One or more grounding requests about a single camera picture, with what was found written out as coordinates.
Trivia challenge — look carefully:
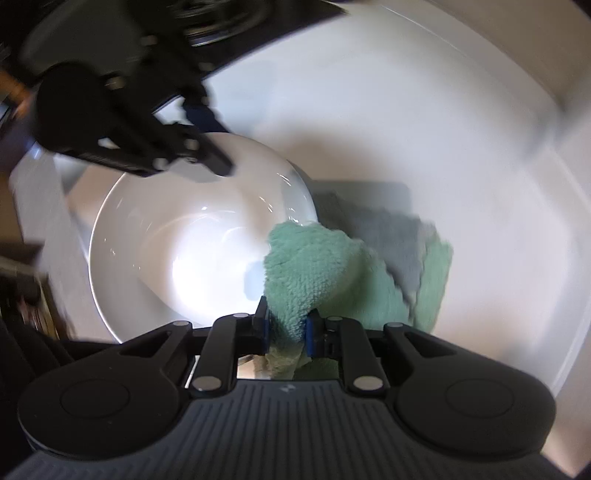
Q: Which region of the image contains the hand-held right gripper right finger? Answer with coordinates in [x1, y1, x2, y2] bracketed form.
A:
[302, 310, 462, 396]

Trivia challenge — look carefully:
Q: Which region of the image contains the brown wooden handle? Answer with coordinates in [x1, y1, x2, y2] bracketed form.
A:
[0, 68, 36, 110]

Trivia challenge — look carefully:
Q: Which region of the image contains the white ceramic bowl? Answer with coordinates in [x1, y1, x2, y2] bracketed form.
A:
[88, 133, 320, 344]

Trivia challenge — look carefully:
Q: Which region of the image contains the black stovetop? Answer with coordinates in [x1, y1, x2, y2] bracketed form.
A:
[152, 0, 352, 88]

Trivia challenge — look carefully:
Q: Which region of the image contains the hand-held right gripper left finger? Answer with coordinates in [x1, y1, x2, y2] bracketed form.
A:
[119, 296, 272, 398]

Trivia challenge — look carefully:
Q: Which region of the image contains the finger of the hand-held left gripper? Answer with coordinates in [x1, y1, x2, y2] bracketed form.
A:
[73, 75, 233, 179]
[137, 34, 223, 133]

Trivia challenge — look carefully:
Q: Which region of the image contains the green microfiber cloth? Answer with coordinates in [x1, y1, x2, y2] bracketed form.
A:
[256, 191, 454, 380]

